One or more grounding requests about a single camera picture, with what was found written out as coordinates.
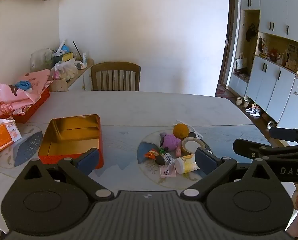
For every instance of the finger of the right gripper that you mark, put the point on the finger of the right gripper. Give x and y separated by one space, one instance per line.
254 150
284 134

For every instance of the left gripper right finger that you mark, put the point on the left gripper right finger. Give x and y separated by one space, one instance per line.
217 172

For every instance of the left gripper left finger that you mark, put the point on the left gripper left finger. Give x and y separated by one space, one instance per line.
77 173

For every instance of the white yellow pill bottle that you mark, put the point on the white yellow pill bottle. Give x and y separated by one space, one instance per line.
186 164

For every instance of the tape roll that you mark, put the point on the tape roll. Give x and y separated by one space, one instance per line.
189 145

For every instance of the white sunglasses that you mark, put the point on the white sunglasses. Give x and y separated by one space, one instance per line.
191 129

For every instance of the pink ridged eraser block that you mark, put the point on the pink ridged eraser block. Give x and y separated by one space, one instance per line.
167 171

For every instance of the orange fruit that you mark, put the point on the orange fruit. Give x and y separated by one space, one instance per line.
181 131

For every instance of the purple spiky toy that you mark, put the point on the purple spiky toy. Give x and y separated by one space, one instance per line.
169 142

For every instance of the dark purple block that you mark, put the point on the dark purple block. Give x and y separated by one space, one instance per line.
159 159

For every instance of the red snack packet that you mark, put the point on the red snack packet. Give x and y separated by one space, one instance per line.
151 154

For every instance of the pink tube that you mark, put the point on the pink tube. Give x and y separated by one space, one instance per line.
178 152

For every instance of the small blue label bottle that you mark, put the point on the small blue label bottle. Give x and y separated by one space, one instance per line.
168 157

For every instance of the red metal tin box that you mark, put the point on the red metal tin box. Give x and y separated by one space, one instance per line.
70 137

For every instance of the shoes on floor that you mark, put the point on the shoes on floor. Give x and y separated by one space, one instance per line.
254 110

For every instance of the round placemat left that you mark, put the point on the round placemat left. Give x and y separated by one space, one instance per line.
23 149

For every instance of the red cardboard box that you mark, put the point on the red cardboard box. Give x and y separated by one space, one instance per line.
21 116

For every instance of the orange white medicine box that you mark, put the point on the orange white medicine box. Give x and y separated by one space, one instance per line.
9 133

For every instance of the wooden side shelf cabinet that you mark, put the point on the wooden side shelf cabinet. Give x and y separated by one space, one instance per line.
81 82

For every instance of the wooden chair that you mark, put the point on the wooden chair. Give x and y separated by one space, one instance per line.
116 76

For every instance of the blue cloth toy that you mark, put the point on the blue cloth toy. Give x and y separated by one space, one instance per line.
24 85

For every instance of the white plastic bag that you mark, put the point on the white plastic bag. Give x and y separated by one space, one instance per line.
64 70

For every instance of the green yellow container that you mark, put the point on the green yellow container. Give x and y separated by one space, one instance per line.
64 57

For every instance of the white tube on shelf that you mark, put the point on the white tube on shelf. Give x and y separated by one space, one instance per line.
84 58

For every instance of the glass bowl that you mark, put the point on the glass bowl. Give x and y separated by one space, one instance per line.
41 59

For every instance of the white wall cabinet unit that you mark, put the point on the white wall cabinet unit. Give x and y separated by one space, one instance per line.
266 61

